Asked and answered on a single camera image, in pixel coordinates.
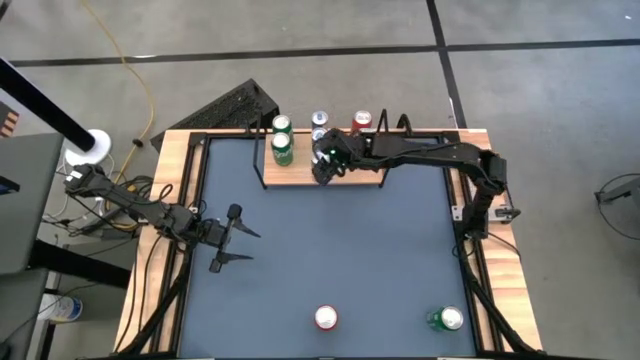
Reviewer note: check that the striped sign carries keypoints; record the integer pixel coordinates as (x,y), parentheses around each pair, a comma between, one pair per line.
(7,122)

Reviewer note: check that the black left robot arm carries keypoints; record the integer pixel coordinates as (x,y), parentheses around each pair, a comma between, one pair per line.
(135,205)

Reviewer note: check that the silver metal bracket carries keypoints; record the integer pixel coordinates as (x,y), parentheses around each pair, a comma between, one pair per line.
(459,212)

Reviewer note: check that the grey-blue table mat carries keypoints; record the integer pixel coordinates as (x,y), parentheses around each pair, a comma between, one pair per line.
(325,250)

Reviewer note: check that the grey cabinet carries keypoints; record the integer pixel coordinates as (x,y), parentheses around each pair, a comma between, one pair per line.
(27,200)

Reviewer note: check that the green Sprite can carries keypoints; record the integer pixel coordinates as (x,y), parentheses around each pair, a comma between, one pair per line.
(282,150)
(281,122)
(445,318)

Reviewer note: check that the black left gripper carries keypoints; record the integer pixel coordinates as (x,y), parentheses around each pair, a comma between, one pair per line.
(215,232)

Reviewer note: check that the red Fanta strawberry can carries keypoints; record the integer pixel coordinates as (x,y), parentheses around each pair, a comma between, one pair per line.
(326,317)
(361,120)

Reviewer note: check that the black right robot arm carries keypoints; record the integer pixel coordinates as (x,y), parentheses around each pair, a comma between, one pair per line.
(440,150)

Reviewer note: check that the black perforated box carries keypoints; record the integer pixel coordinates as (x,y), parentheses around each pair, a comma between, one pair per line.
(225,107)

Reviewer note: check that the black pole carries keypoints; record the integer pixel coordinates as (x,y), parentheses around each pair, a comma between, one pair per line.
(40,102)

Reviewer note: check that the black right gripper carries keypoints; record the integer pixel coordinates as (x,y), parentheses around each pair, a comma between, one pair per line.
(347,147)

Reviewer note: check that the white plastic bottle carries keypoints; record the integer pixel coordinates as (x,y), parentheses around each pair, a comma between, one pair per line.
(60,308)

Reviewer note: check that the black curved loop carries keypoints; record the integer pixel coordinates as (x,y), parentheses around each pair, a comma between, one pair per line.
(404,120)

